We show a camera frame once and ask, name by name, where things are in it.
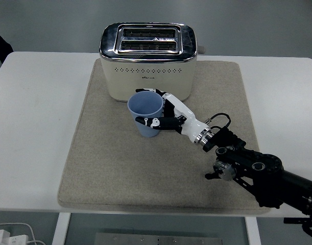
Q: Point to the beige felt mat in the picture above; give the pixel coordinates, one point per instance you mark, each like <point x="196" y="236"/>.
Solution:
<point x="135" y="166"/>

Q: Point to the white power strip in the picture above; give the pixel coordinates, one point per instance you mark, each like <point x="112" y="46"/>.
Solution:
<point x="11" y="239"/>

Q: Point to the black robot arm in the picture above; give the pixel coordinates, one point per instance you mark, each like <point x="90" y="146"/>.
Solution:
<point x="258" y="166"/>

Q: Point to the person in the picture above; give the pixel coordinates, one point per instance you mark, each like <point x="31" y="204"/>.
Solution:
<point x="0" y="42"/>

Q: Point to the cream chrome toaster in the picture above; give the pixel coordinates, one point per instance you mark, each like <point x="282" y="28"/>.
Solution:
<point x="148" y="74"/>

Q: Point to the blue ribbed cup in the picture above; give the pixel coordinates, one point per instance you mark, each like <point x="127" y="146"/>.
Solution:
<point x="145" y="106"/>

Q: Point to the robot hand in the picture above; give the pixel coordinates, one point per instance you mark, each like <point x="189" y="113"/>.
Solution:
<point x="187" y="120"/>

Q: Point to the white table leg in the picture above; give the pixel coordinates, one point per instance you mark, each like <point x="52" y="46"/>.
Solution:
<point x="60" y="228"/>
<point x="253" y="231"/>

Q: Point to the black table control panel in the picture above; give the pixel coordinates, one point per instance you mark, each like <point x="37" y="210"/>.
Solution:
<point x="293" y="221"/>

